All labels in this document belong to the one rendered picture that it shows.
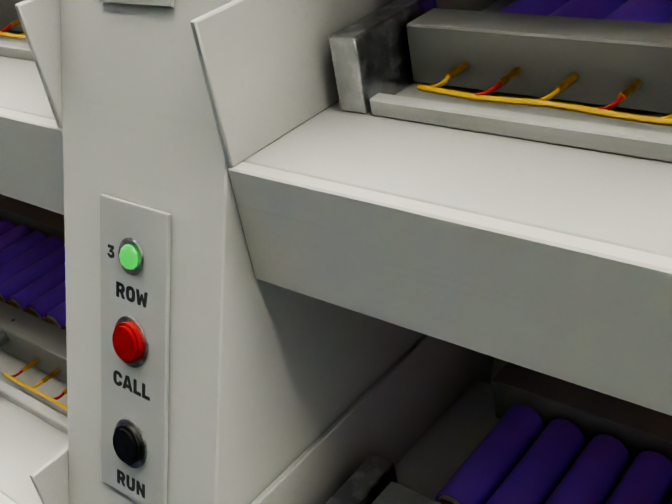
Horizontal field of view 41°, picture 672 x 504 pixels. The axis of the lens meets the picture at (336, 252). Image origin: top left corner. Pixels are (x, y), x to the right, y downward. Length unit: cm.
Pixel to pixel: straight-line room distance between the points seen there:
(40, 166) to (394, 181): 18
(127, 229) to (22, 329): 23
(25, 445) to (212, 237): 24
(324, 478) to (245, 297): 10
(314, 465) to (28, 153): 18
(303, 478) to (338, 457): 2
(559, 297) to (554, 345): 2
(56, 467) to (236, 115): 19
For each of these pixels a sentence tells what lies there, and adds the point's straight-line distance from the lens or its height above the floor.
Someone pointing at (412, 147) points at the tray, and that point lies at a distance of 29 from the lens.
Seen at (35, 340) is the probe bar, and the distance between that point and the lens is 55.
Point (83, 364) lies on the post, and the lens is 39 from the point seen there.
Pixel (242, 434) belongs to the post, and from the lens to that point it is 35.
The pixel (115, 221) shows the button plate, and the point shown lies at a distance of 35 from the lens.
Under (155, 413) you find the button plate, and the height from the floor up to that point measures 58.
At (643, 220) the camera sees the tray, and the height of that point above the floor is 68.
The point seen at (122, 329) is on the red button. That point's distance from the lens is 35.
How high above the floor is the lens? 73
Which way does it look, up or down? 15 degrees down
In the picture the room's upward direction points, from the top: 4 degrees clockwise
